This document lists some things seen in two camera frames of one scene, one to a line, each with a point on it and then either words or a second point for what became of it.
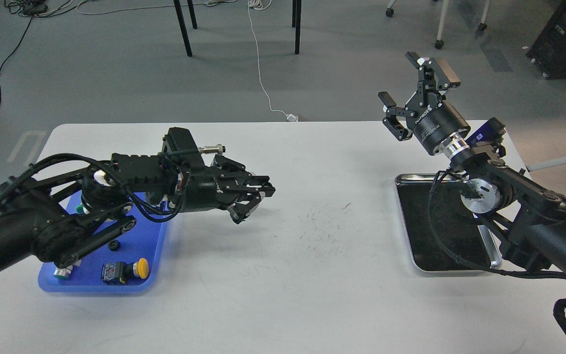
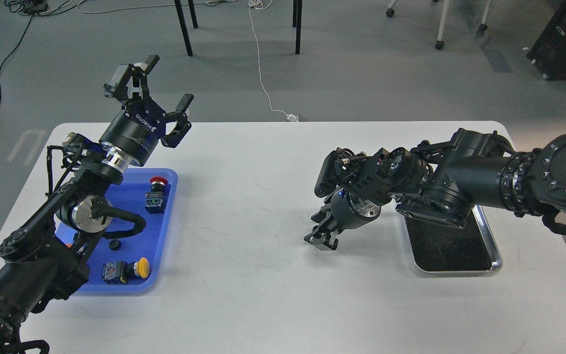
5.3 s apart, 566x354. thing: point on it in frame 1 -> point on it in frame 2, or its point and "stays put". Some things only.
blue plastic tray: (131, 261) stays put
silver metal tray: (442, 235) stays put
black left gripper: (198, 189) -> (139, 126)
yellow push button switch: (118, 273) stays put
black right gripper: (432, 124) -> (347, 212)
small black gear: (114, 245) stays put
